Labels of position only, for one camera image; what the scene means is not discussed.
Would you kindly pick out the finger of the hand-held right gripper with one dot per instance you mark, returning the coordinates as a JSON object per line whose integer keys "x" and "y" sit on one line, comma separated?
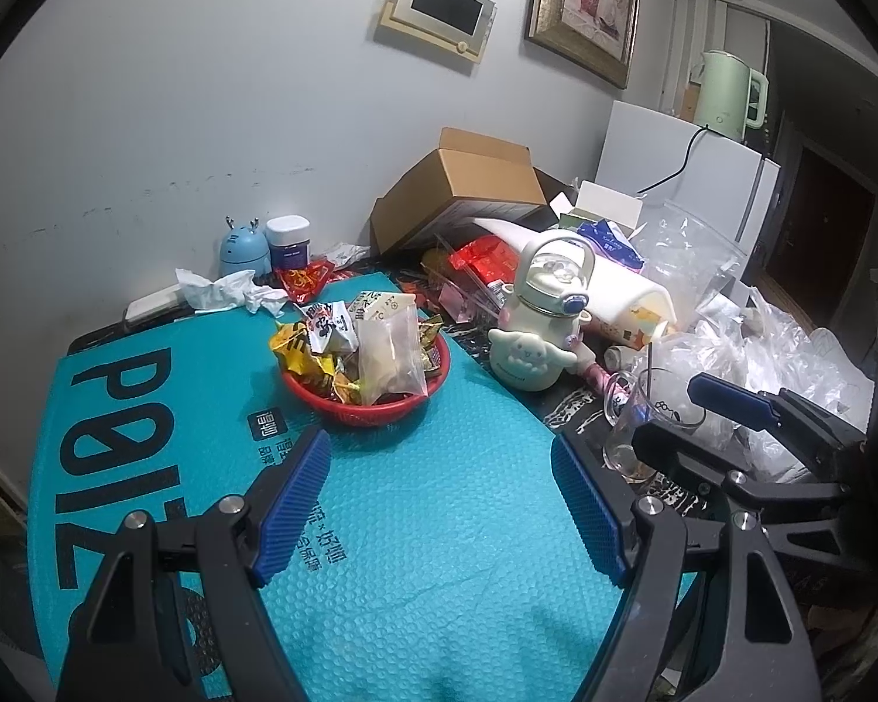
{"x": 666, "y": 446}
{"x": 732, "y": 402}

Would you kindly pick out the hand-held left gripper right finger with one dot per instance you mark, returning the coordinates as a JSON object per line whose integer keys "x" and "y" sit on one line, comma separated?
{"x": 589, "y": 512}

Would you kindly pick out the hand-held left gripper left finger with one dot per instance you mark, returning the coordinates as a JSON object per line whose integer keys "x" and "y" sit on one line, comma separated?
{"x": 293, "y": 504}

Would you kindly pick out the red plastic basket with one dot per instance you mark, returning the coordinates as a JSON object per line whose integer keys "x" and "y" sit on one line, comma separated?
{"x": 358, "y": 415}

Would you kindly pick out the heap of mixed snack packets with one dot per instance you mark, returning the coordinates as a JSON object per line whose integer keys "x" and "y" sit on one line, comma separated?
{"x": 314, "y": 365}

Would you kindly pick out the clear glass cup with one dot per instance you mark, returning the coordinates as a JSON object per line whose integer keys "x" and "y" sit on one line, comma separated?
{"x": 629, "y": 417}

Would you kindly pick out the clear plastic bags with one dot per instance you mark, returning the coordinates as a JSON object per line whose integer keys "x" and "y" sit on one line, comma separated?
{"x": 775, "y": 351}

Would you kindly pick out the pink patterned tube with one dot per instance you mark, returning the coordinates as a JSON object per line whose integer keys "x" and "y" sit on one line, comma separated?
{"x": 596, "y": 374}

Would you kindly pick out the teal bubble mailer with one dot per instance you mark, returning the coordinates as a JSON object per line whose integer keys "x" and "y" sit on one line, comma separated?
{"x": 446, "y": 526}

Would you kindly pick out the white paper roll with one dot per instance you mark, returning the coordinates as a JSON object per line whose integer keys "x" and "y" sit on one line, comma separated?
{"x": 629, "y": 292}

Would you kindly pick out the white cartoon water bottle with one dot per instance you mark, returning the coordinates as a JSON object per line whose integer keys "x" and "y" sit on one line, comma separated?
{"x": 534, "y": 351}

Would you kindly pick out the blue white tissue pack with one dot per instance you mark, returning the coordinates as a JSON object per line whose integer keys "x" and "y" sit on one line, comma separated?
{"x": 611, "y": 241}

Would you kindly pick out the dark brown door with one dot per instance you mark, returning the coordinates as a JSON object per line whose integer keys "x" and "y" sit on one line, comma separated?
{"x": 819, "y": 219}

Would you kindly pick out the red yellow snack packet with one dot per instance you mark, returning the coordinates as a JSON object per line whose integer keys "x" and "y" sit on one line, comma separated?
{"x": 304, "y": 279}

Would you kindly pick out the crumpled white tissue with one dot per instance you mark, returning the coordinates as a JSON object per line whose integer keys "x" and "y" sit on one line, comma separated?
{"x": 216, "y": 291}

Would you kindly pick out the white open carton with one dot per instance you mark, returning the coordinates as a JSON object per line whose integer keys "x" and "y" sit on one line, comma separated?
{"x": 604, "y": 201}

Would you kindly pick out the white flat device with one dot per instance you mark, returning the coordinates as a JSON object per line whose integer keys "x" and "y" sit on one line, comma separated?
{"x": 150, "y": 305}

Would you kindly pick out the pink snack packet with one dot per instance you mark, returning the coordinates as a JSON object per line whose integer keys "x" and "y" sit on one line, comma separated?
{"x": 457, "y": 300}

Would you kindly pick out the crumpled clear wrapper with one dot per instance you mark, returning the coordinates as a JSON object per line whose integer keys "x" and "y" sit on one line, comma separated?
{"x": 347, "y": 254}

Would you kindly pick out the blue round humidifier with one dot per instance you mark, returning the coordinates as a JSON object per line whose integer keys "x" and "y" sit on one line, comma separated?
{"x": 243, "y": 252}

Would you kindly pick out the white jar purple label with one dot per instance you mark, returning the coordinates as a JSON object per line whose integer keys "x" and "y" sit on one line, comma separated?
{"x": 289, "y": 245}

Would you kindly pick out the red foil packet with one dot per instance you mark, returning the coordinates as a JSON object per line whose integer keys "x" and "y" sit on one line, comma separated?
{"x": 483, "y": 259}

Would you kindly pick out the white refrigerator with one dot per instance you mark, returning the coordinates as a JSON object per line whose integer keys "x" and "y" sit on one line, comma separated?
{"x": 651, "y": 146}

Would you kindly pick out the yellow snack bag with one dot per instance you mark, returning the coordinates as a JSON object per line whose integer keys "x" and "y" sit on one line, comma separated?
{"x": 435, "y": 261}

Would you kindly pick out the green electric kettle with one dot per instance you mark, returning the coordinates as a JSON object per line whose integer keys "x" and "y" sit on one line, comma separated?
{"x": 724, "y": 91}

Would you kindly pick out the brown cardboard box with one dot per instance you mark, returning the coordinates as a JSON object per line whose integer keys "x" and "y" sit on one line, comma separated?
{"x": 468, "y": 183}

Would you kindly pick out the white folding door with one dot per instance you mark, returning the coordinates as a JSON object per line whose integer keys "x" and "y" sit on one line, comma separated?
{"x": 684, "y": 51}

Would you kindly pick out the wall intercom panel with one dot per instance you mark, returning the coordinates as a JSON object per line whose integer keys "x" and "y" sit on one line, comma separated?
{"x": 439, "y": 0}

